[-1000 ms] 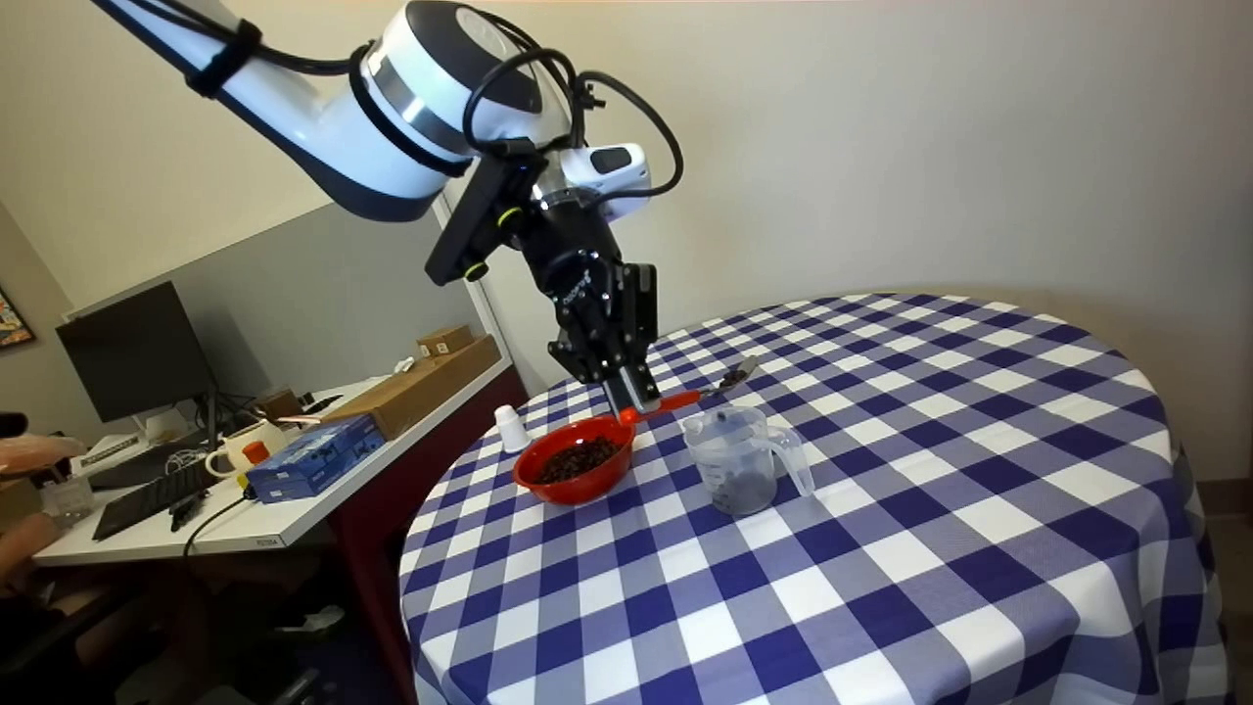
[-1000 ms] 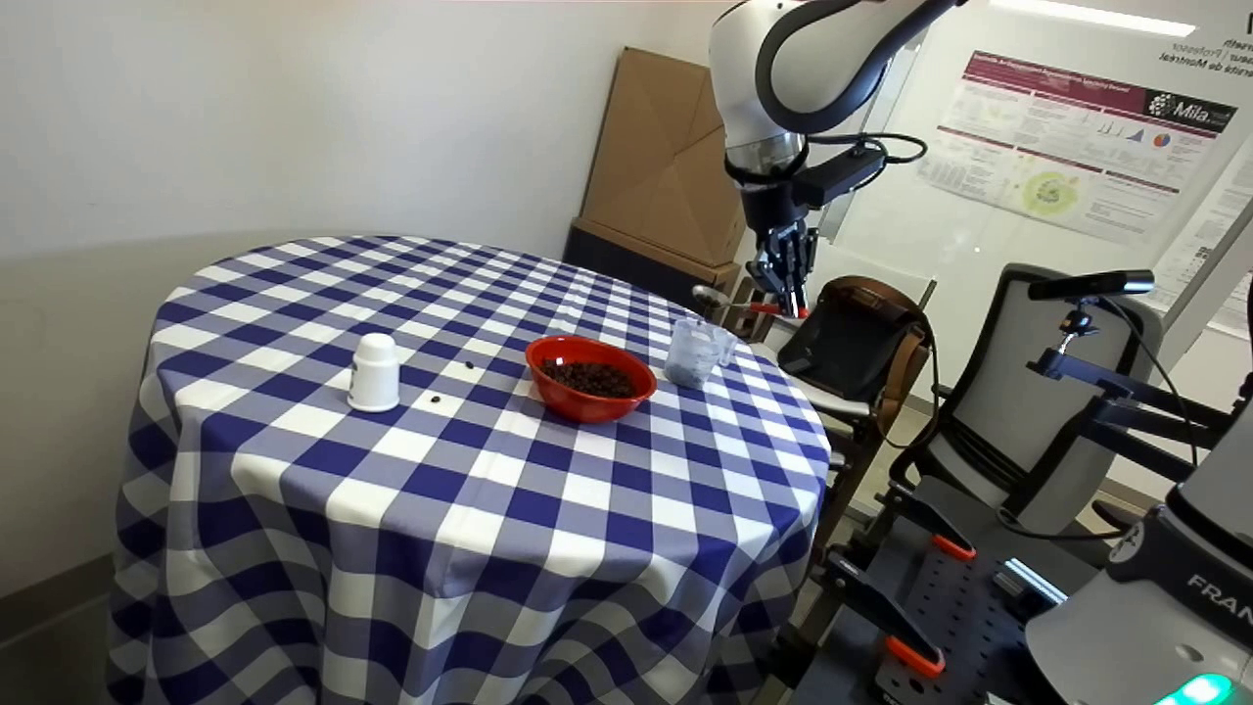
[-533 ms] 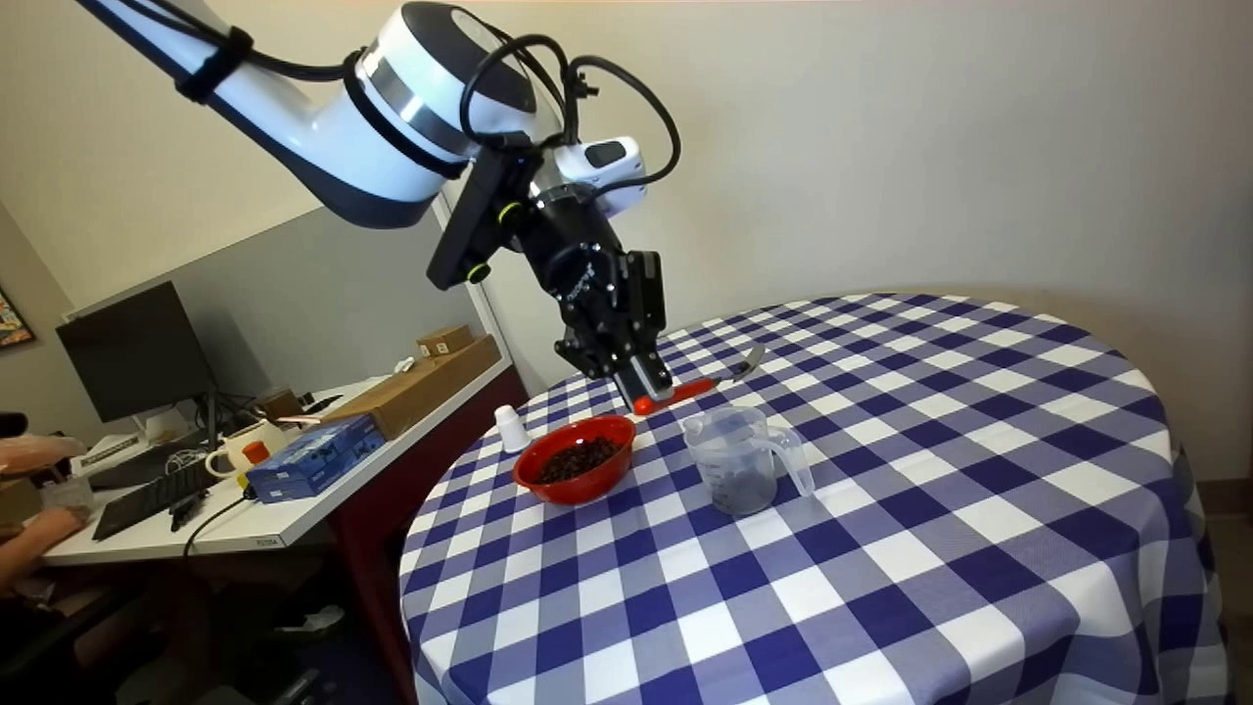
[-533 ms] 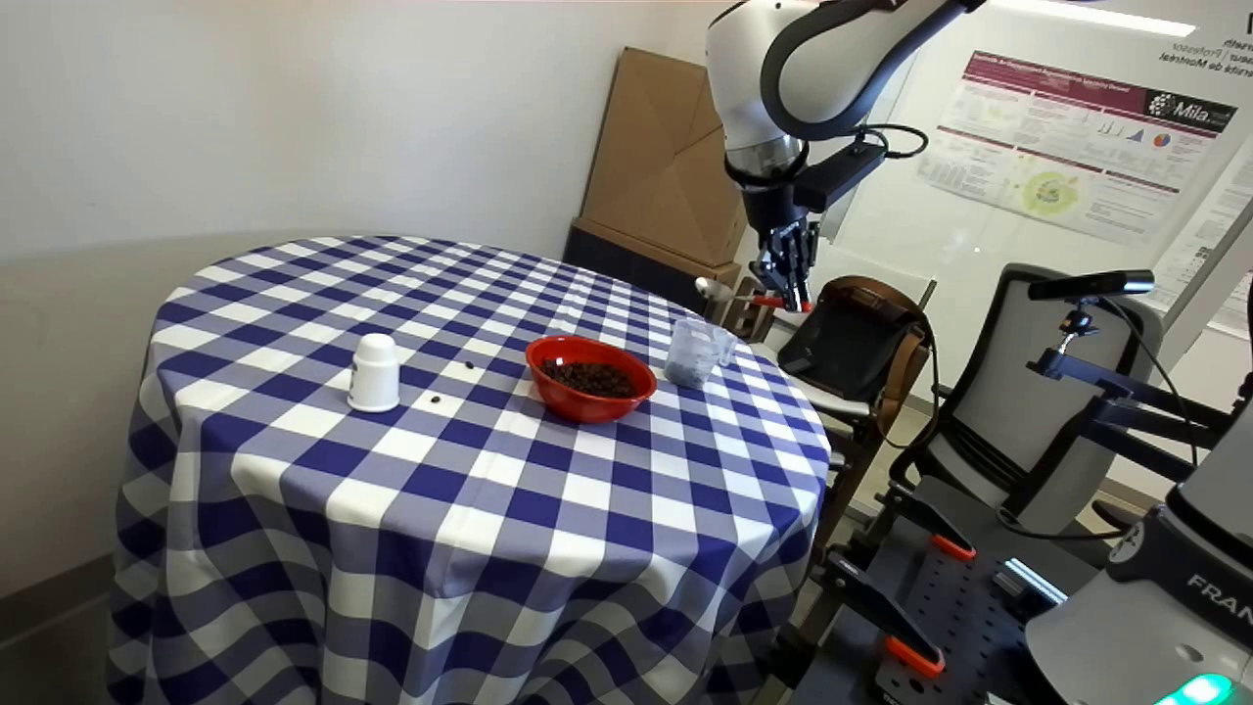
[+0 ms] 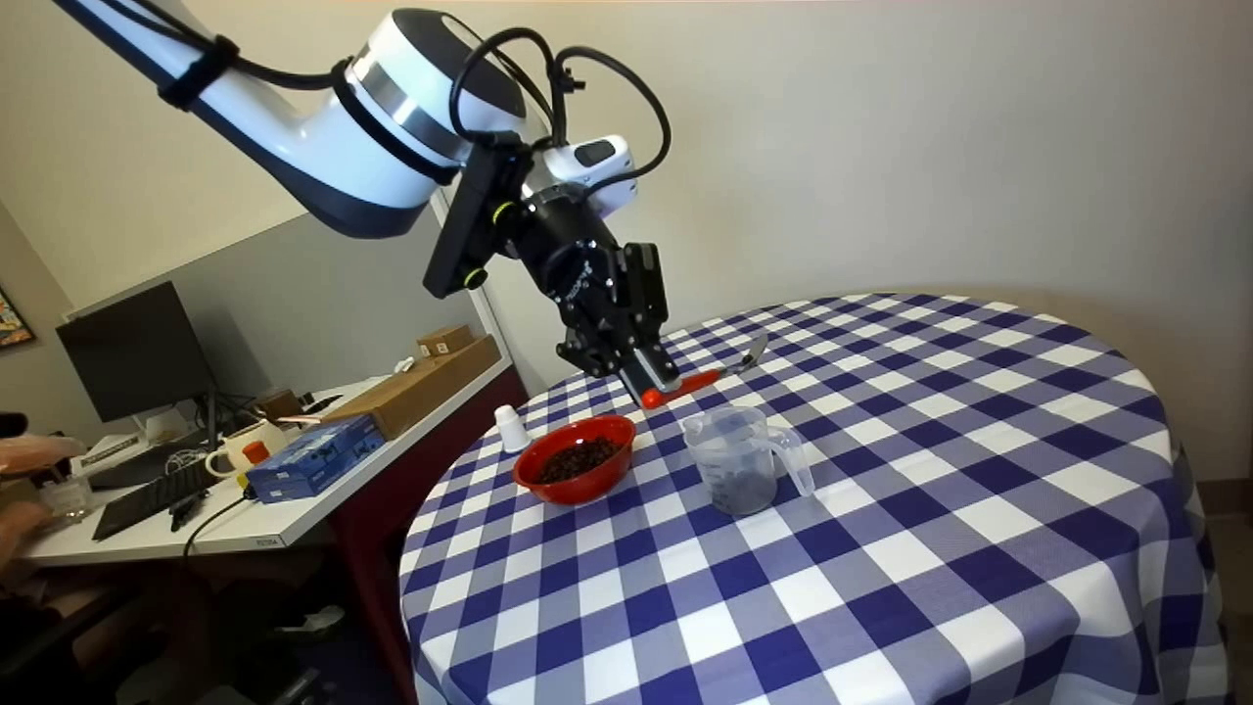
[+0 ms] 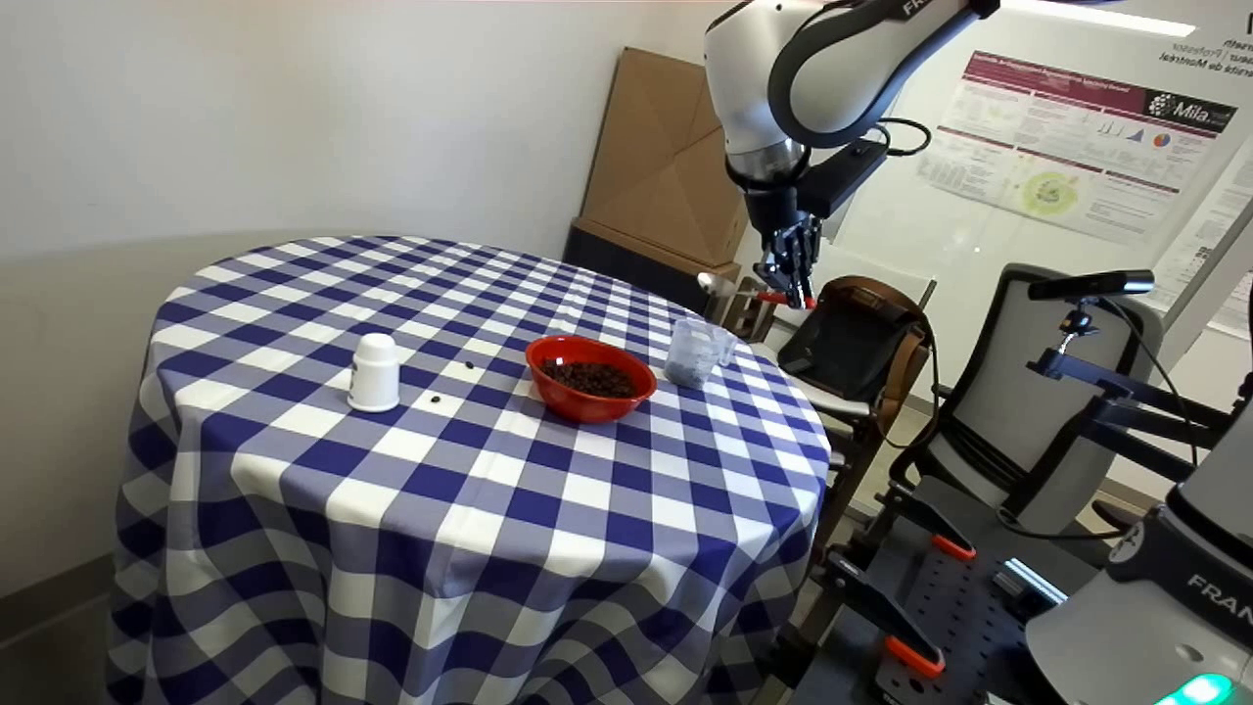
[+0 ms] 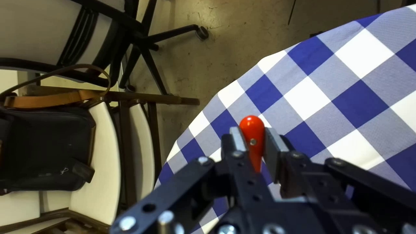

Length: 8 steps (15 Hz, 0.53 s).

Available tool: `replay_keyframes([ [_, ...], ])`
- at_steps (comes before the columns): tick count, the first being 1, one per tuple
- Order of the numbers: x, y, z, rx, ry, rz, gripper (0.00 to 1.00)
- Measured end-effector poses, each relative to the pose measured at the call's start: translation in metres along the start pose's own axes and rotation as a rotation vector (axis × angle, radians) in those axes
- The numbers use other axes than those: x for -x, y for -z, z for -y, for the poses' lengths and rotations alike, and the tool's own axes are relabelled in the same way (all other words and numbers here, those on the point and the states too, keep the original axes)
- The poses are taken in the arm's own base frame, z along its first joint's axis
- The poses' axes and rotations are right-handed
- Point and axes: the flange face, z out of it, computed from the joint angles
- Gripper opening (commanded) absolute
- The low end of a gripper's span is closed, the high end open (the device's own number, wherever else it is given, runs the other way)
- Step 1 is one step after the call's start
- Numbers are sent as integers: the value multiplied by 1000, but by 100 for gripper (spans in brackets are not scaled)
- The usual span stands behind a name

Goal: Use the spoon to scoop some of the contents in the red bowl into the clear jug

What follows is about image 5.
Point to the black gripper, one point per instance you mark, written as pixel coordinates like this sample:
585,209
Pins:
602,281

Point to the white mug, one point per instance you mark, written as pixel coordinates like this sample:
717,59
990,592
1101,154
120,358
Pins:
231,456

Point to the black keyboard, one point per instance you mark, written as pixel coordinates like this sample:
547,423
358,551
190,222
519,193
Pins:
150,498

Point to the framed wall picture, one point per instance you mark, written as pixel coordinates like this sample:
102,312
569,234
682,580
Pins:
11,319

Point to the bare person hand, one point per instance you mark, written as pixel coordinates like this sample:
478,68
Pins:
32,456
20,536

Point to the white office desk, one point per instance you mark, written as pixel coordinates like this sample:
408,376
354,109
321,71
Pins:
259,532

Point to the clear plastic measuring jug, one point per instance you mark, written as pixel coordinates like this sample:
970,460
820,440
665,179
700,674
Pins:
738,456

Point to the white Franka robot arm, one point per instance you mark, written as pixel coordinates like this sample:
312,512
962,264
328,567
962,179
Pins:
298,131

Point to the black computer monitor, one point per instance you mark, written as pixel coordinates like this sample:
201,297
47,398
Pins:
130,353

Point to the blue cardboard box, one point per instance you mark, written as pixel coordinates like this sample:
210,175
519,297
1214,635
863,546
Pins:
314,460

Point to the small white cup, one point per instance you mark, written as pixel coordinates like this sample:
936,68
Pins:
509,434

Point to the blue white checkered tablecloth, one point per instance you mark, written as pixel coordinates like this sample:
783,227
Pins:
915,522

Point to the red plastic bowl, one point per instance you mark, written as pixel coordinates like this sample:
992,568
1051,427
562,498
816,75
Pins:
572,490

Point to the long brown cardboard box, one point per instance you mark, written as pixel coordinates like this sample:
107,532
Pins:
415,384

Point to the grey partition panel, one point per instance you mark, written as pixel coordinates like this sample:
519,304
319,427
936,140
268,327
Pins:
276,319

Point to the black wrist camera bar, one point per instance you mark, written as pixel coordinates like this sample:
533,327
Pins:
469,222

